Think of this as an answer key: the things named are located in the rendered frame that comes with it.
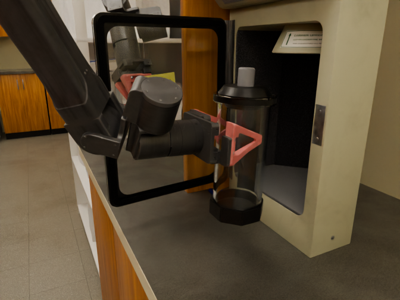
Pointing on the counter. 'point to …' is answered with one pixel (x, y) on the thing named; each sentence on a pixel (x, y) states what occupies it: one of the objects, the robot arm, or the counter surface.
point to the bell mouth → (300, 39)
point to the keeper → (318, 124)
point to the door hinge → (230, 50)
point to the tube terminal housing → (325, 7)
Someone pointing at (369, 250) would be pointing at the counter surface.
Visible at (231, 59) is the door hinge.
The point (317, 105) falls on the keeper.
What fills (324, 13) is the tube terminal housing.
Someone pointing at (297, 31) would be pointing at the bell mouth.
